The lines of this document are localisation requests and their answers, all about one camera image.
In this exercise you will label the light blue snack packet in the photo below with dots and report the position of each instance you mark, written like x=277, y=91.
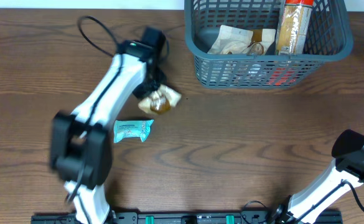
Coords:
x=132, y=129

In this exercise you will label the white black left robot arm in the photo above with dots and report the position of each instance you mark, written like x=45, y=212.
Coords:
x=80, y=151

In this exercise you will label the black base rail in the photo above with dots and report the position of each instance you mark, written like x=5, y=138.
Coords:
x=255, y=215

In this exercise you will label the beige cookie bag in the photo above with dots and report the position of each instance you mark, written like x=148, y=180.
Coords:
x=261, y=40
x=231, y=40
x=160, y=101

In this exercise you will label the dark grey plastic basket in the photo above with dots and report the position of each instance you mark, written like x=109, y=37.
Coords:
x=329, y=39

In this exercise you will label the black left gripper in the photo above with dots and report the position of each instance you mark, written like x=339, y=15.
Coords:
x=144, y=90

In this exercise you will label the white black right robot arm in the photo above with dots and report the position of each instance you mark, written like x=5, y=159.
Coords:
x=344, y=174

